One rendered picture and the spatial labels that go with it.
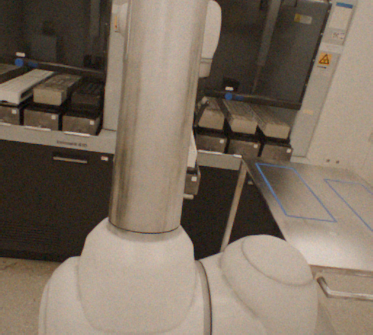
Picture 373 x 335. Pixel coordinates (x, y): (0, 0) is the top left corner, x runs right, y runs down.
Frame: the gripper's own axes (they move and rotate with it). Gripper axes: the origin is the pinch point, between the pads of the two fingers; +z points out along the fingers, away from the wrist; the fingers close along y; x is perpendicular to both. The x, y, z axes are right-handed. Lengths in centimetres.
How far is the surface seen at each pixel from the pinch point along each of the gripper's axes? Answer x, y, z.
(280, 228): 35.3, -24.4, 8.0
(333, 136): -151, -138, 35
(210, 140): -31.6, -15.0, 11.0
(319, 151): -151, -131, 49
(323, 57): -41, -57, -30
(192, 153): 4.7, -3.4, 3.5
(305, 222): 31.2, -32.5, 8.0
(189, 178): 8.5, -3.5, 10.6
